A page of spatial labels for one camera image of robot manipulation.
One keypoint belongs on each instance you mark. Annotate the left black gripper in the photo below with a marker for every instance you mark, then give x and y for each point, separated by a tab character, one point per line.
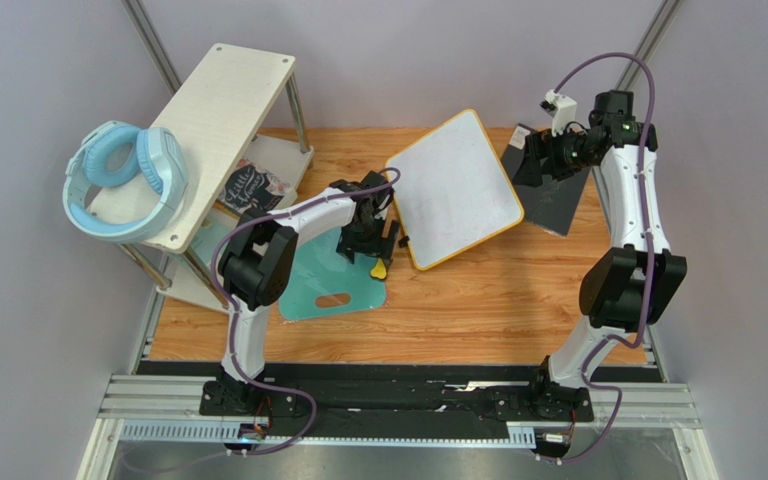
380	247

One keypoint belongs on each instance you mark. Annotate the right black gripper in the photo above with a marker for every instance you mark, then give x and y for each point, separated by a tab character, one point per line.
534	158

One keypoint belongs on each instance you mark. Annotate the yellow bone-shaped eraser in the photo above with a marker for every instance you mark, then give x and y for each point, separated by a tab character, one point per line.
380	270

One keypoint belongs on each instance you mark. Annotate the yellow framed whiteboard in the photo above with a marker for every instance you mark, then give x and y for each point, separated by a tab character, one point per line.
453	192

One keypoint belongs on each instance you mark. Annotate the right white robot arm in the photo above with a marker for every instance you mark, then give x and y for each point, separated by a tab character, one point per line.
630	286

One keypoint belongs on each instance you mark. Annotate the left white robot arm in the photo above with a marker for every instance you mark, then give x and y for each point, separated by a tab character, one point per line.
251	269

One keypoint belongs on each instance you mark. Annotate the black notebook in plastic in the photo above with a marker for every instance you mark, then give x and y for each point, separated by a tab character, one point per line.
553	205

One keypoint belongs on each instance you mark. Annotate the teal cutting mat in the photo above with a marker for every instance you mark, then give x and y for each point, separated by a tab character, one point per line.
324	283

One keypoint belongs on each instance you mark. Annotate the dark floral book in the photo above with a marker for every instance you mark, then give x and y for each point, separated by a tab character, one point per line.
251	185

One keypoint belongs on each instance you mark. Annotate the teal notebook on lower shelf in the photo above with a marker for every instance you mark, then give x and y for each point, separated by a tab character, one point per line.
213	228

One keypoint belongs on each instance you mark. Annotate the white two-tier shelf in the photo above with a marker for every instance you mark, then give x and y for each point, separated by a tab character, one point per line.
216	116

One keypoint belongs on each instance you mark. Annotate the blue headphones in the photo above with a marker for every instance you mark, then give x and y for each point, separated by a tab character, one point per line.
112	155

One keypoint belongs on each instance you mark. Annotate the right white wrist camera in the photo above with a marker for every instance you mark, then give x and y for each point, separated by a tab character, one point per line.
562	110

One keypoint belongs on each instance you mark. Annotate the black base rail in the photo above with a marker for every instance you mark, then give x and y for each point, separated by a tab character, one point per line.
448	402

